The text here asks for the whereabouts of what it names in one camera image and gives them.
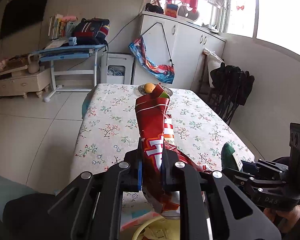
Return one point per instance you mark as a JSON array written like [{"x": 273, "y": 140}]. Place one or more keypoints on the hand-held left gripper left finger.
[{"x": 139, "y": 175}]

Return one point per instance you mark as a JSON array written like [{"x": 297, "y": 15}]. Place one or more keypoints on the floral tablecloth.
[{"x": 110, "y": 125}]

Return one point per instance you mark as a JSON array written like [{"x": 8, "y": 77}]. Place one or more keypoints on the red bow sticker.
[{"x": 240, "y": 7}]

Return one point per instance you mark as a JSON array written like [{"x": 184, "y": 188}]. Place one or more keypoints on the pale pink kettlebell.
[{"x": 33, "y": 66}]

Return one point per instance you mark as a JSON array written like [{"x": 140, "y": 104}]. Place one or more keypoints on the black wall television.
[{"x": 25, "y": 10}]

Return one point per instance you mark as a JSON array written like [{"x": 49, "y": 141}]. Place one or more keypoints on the red snack bag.
[{"x": 152, "y": 125}]

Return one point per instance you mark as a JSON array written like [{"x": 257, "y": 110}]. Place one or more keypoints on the wooden chair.
[{"x": 202, "y": 75}]

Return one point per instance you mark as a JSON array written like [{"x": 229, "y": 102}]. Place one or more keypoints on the pink plush toy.
[{"x": 70, "y": 18}]

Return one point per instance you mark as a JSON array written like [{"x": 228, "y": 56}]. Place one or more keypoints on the white air purifier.
[{"x": 117, "y": 60}]

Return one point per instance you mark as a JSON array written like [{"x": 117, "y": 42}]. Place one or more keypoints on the small blue box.
[{"x": 72, "y": 41}]

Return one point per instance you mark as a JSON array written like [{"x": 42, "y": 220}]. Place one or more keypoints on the black folding chairs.
[{"x": 230, "y": 87}]

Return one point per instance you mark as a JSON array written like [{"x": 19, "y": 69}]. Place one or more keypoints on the white cabinet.
[{"x": 190, "y": 50}]

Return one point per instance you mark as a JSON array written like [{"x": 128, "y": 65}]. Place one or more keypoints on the light blue cushion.
[{"x": 7, "y": 190}]

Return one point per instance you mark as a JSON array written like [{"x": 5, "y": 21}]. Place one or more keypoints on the black shoes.
[{"x": 153, "y": 8}]

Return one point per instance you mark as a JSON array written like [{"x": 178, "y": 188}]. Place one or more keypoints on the person's black trousers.
[{"x": 32, "y": 217}]

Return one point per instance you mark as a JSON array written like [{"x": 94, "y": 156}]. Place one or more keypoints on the white shoes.
[{"x": 210, "y": 27}]

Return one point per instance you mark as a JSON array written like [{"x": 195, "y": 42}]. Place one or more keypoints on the woven fruit basket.
[{"x": 141, "y": 90}]

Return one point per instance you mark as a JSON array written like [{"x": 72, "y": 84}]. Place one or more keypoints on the green cloth with tag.
[{"x": 228, "y": 155}]

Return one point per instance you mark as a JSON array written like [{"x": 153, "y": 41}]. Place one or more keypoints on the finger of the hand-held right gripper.
[
  {"x": 237, "y": 177},
  {"x": 247, "y": 165}
]

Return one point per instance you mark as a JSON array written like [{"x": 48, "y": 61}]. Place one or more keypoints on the white cloth bag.
[{"x": 213, "y": 62}]

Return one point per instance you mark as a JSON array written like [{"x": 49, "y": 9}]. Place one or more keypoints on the dark striped backpack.
[{"x": 90, "y": 31}]

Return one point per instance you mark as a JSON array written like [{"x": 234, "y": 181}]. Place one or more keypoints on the person's right hand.
[{"x": 285, "y": 217}]

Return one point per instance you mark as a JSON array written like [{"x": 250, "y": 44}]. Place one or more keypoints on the orange blue box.
[{"x": 171, "y": 10}]

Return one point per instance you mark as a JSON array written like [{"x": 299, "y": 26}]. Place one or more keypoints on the window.
[{"x": 272, "y": 12}]

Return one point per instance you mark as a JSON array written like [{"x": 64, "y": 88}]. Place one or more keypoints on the cream television stand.
[{"x": 17, "y": 83}]

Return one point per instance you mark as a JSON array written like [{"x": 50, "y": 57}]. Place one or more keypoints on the round yellow mango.
[{"x": 148, "y": 88}]

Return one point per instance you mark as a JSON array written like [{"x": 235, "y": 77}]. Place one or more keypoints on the blue study desk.
[{"x": 70, "y": 52}]

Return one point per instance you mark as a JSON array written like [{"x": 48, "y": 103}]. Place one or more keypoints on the white papers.
[{"x": 56, "y": 43}]

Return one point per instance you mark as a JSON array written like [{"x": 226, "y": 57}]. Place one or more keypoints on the yellow plastic basin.
[{"x": 140, "y": 230}]

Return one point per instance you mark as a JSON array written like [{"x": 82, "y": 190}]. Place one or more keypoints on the row of books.
[{"x": 57, "y": 27}]

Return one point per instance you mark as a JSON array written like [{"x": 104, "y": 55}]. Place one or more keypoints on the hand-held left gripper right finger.
[{"x": 168, "y": 175}]

